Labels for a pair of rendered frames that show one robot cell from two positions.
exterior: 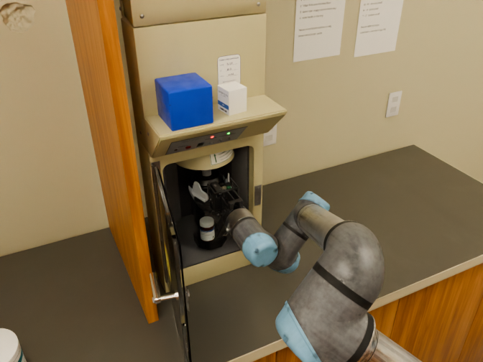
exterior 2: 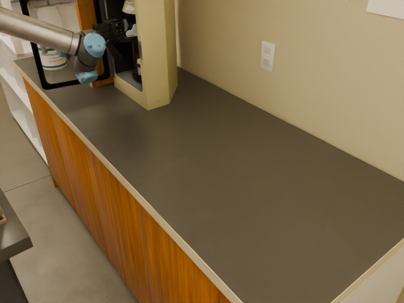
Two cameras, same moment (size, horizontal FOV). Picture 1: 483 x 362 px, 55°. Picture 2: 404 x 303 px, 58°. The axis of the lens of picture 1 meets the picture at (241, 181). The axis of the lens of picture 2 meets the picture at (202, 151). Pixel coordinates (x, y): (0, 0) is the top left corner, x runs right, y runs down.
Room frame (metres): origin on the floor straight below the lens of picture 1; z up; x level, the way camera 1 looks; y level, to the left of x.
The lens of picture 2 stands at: (1.09, -1.47, 1.66)
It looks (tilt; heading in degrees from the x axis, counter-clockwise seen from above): 34 degrees down; 79
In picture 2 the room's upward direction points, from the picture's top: straight up
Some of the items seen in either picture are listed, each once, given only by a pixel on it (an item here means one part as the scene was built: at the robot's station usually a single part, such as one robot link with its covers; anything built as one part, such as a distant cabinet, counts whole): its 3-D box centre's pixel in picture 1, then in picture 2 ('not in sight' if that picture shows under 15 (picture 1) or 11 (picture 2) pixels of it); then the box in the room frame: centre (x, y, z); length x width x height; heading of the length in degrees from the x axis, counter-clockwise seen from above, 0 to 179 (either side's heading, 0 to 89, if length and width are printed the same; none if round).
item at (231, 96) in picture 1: (232, 98); not in sight; (1.03, 0.02, 1.54); 0.05 x 0.05 x 0.06; 34
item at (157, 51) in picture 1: (193, 149); (146, 5); (1.18, 0.14, 1.33); 0.32 x 0.25 x 0.77; 116
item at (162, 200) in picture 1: (171, 266); (68, 40); (0.83, 0.17, 1.19); 0.30 x 0.01 x 0.40; 16
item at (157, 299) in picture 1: (162, 286); not in sight; (0.76, 0.18, 1.20); 0.10 x 0.05 x 0.03; 16
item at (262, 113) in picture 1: (217, 132); not in sight; (1.01, 0.06, 1.46); 0.32 x 0.12 x 0.10; 116
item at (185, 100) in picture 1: (184, 100); not in sight; (0.98, 0.13, 1.56); 0.10 x 0.10 x 0.09; 26
